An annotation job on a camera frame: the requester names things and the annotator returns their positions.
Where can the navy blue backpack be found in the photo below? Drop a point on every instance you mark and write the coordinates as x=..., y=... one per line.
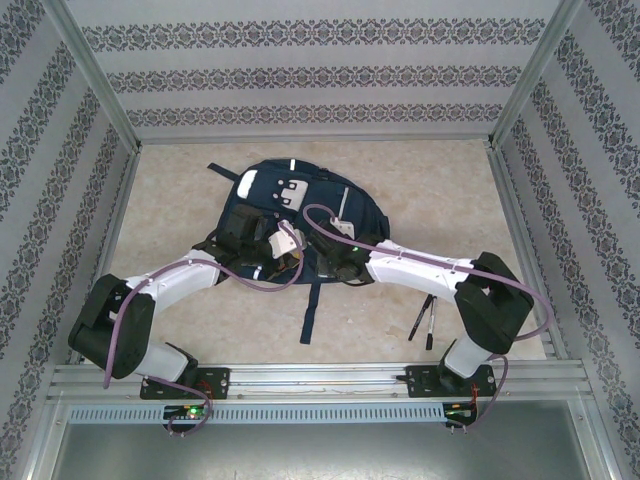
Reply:
x=320, y=200

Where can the thin black pen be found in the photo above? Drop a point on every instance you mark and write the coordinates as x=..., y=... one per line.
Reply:
x=420, y=317

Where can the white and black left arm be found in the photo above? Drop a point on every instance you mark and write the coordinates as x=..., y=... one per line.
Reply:
x=175, y=277

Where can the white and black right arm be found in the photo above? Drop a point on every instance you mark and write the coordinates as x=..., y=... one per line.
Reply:
x=415, y=265

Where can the black marker with white band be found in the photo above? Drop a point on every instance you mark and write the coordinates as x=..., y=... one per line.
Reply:
x=431, y=325

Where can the small lit circuit board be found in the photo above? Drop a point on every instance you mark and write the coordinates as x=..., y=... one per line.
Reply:
x=460, y=411
x=192, y=411

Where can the grey metal sheet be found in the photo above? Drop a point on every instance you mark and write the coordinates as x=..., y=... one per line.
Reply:
x=320, y=455

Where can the aluminium rear frame rail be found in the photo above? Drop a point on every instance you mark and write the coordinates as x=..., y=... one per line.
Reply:
x=315, y=138

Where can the aluminium mounting rail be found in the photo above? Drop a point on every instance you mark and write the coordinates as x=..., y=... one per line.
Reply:
x=310, y=375

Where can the aluminium side frame rail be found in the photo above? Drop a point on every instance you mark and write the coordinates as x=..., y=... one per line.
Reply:
x=506, y=190
x=124, y=190

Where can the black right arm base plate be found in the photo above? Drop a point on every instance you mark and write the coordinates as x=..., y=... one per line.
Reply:
x=420, y=382

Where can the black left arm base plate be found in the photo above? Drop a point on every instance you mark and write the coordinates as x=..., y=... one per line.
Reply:
x=215, y=382

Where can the aluminium frame post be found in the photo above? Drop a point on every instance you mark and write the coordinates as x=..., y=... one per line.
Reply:
x=90, y=70
x=537, y=70

